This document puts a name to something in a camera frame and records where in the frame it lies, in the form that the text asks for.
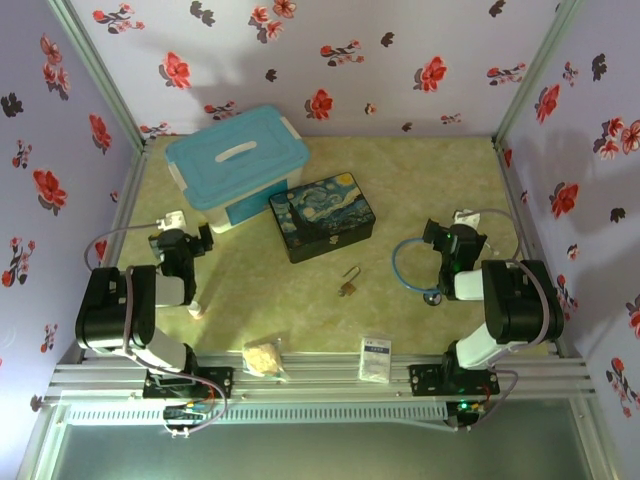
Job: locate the aluminium corner post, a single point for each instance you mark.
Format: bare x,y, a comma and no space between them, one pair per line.
95,70
537,70

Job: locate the clear bag with beige contents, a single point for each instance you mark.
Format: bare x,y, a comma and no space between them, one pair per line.
260,357

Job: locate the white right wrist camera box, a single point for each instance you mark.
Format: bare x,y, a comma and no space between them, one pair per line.
466,217

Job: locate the small white zip packet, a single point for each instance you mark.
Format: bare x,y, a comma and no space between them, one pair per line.
376,357

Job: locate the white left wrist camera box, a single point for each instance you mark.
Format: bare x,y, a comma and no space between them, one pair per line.
171,219

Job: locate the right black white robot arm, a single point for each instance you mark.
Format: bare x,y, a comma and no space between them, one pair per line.
515,310

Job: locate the brass padlock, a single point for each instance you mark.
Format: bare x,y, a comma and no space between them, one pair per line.
349,288

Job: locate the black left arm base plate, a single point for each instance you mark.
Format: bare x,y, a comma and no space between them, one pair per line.
220,382

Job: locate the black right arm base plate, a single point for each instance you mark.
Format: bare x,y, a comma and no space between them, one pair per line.
425,380

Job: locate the blue lidded plastic storage box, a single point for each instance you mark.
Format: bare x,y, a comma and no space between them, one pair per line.
235,155

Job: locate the small white bottle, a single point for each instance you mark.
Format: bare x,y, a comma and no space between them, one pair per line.
196,312

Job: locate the aluminium front frame rail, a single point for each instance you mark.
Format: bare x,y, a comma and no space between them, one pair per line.
320,380

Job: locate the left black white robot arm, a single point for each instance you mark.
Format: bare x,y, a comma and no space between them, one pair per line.
100,310

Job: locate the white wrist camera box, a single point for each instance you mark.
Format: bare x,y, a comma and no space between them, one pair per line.
171,219
466,217

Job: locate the starry night tin box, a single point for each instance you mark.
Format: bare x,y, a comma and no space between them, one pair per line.
322,215

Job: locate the aluminium side rail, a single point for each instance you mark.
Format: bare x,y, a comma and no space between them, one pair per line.
127,200
520,220

